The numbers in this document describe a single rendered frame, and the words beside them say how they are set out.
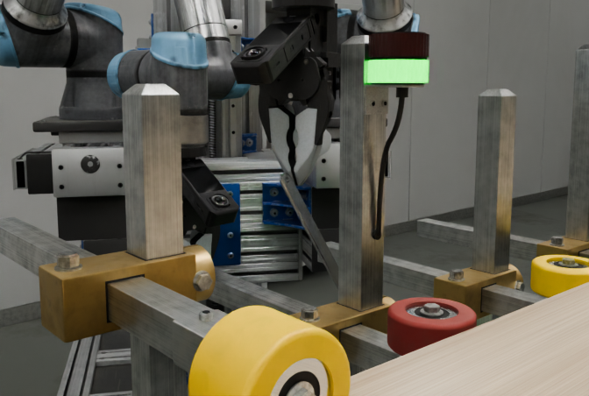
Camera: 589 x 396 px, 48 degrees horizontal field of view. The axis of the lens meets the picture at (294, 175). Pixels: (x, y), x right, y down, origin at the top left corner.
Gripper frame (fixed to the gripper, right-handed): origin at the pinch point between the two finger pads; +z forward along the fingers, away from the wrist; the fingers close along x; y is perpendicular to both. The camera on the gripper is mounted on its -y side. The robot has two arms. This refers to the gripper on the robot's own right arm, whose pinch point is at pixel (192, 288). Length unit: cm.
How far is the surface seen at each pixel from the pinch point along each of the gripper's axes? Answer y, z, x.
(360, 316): -31.3, -4.3, -1.5
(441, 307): -41.3, -7.9, -1.9
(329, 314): -29.0, -4.5, 0.8
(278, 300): -19.5, -3.5, 0.2
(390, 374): -47.4, -7.5, 12.1
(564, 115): 250, 3, -577
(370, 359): -35.5, -1.8, 1.5
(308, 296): 175, 83, -176
